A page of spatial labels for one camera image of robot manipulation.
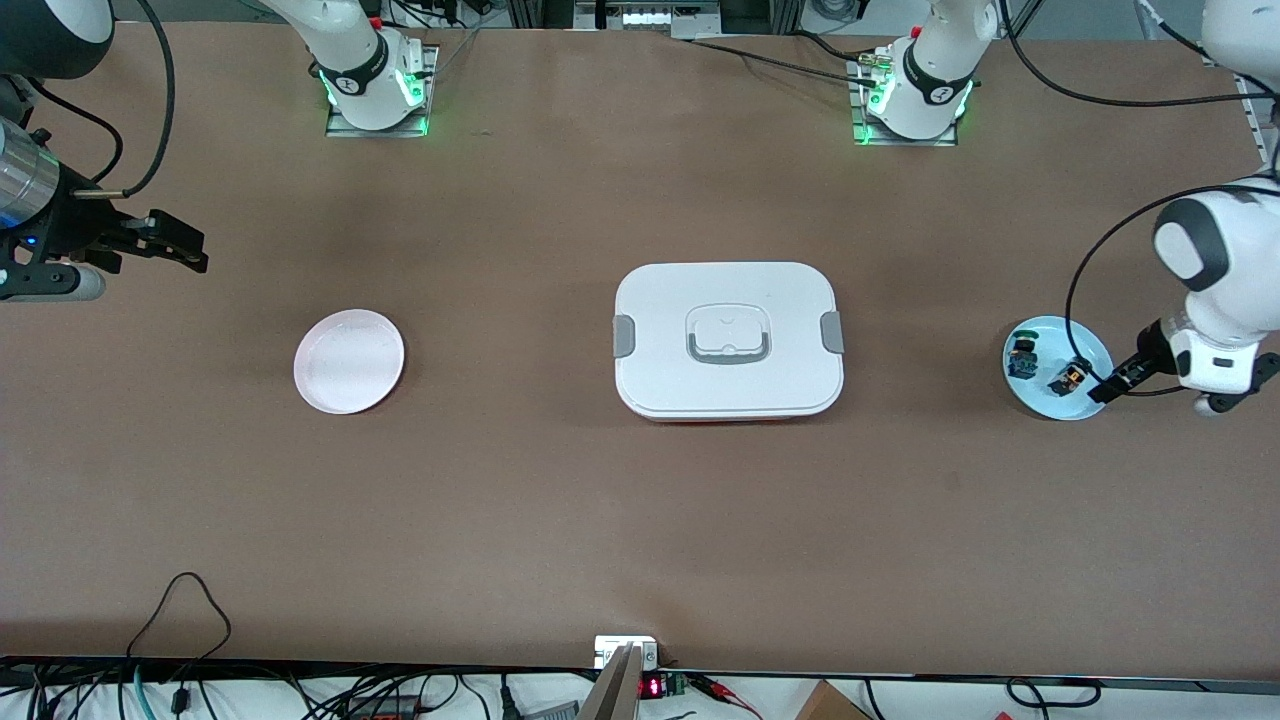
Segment white lidded container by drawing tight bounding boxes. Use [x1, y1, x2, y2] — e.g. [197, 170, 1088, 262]
[612, 262, 846, 425]

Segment grey aluminium profile bar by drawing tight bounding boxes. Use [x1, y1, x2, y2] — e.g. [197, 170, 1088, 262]
[578, 643, 644, 720]

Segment black coiled cable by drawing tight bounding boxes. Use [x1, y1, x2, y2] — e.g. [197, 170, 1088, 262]
[1004, 677, 1103, 710]

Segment black device red terminals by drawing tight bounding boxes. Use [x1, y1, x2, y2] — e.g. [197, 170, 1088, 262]
[340, 695, 423, 720]

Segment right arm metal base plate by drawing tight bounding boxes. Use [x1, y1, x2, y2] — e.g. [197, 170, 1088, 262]
[325, 44, 440, 139]

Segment black table cable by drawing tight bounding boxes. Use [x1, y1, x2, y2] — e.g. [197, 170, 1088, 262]
[672, 36, 881, 87]
[793, 28, 866, 67]

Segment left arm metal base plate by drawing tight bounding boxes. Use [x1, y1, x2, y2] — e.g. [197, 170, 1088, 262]
[850, 50, 959, 148]

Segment pink round plate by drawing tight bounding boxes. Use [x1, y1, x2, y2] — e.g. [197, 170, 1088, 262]
[293, 309, 406, 415]

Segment silver equipment frame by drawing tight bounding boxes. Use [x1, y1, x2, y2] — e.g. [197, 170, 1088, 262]
[574, 0, 723, 33]

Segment red test leads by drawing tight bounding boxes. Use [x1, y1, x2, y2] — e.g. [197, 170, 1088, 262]
[690, 674, 767, 720]

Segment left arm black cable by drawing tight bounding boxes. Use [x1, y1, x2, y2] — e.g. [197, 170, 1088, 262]
[1000, 0, 1280, 399]

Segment brown cardboard box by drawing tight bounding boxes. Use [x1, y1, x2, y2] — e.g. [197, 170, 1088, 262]
[795, 680, 873, 720]

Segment green push-button switch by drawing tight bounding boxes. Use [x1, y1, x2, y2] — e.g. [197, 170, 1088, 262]
[1006, 328, 1041, 382]

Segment white socket box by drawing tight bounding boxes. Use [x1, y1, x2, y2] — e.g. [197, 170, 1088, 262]
[594, 635, 661, 671]

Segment aluminium corner bracket rail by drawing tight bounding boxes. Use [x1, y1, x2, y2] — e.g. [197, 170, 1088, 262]
[1235, 68, 1280, 183]

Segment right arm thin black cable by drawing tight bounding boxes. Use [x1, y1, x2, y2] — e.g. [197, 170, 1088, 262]
[28, 80, 125, 187]

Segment thin black looped cable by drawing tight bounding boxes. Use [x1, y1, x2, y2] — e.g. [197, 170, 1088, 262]
[125, 571, 233, 662]

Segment light blue round plate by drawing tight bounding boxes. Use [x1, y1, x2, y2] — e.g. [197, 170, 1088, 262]
[1002, 315, 1116, 422]

